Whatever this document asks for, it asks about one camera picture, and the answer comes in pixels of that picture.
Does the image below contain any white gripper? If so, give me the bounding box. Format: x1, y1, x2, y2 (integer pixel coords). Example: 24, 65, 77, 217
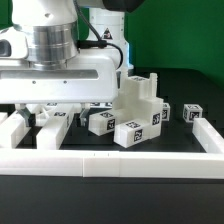
0, 26, 120, 128

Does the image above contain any white chair back frame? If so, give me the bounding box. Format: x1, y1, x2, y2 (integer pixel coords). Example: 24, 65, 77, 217
0, 103, 81, 150

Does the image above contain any white chair seat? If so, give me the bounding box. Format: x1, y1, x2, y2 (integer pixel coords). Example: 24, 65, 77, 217
113, 73, 164, 139

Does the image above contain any white tagged nut cube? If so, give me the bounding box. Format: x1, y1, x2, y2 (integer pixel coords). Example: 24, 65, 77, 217
183, 104, 203, 123
162, 103, 171, 121

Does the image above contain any white base tag sheet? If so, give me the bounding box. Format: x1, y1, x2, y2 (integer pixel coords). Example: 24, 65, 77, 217
90, 102, 112, 108

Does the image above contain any white U-shaped obstacle fence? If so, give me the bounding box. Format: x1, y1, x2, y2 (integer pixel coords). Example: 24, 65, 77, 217
0, 118, 224, 179

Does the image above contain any black cable bundle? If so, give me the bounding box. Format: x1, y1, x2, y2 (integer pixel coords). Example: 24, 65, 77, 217
73, 0, 124, 71

